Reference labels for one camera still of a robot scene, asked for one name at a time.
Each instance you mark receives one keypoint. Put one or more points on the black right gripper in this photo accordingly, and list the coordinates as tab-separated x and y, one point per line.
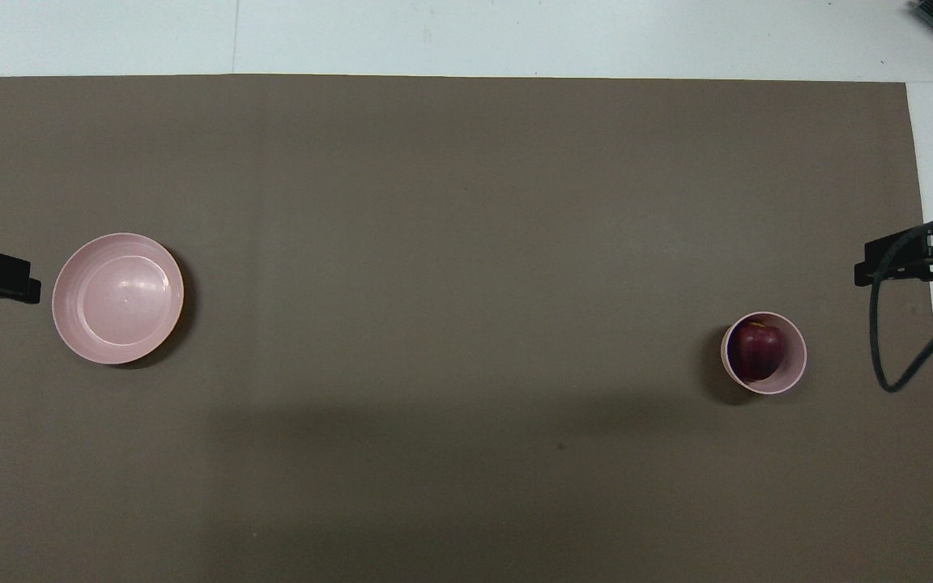
908	255

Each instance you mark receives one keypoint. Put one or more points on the dark red apple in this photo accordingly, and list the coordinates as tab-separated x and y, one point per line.
760	350

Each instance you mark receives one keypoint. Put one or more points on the pink plate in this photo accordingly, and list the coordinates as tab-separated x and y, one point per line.
118	300

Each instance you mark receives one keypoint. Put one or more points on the pink bowl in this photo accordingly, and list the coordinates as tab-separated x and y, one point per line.
794	368

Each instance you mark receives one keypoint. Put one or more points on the brown table mat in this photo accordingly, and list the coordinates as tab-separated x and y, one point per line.
466	243

